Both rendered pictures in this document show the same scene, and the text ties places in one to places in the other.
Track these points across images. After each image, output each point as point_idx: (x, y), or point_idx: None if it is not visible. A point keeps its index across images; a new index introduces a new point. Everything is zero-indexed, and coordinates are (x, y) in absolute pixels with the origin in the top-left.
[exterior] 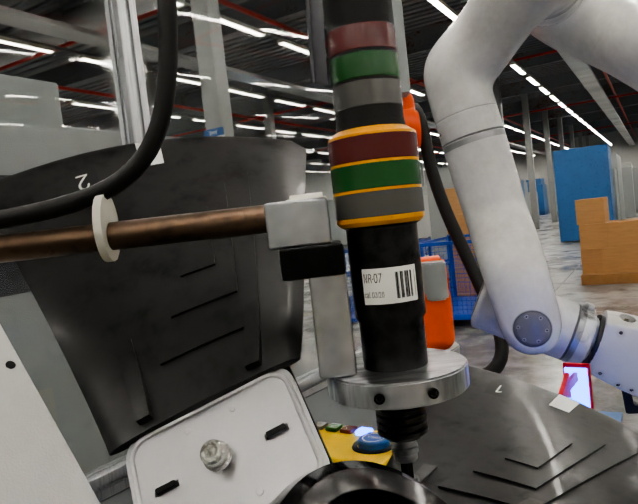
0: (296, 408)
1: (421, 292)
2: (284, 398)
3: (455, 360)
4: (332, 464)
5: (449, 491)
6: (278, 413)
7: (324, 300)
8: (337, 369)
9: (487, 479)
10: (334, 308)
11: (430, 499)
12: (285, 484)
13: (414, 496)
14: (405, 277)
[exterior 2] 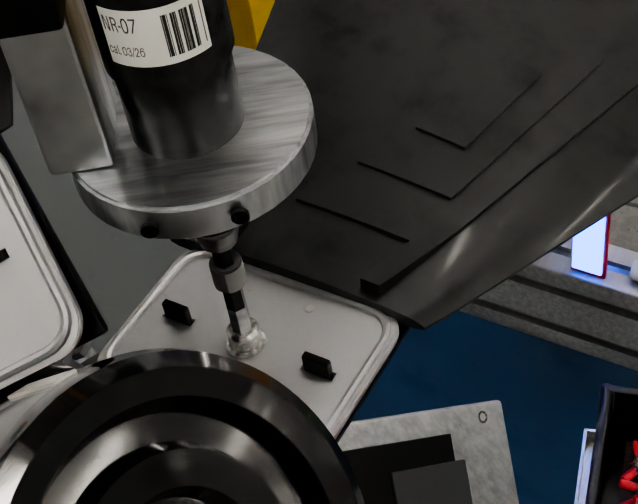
0: (16, 224)
1: (219, 27)
2: None
3: (290, 117)
4: (68, 392)
5: (312, 209)
6: None
7: (32, 64)
8: (78, 161)
9: (377, 180)
10: (54, 75)
11: (231, 384)
12: (15, 347)
13: (205, 388)
14: (182, 20)
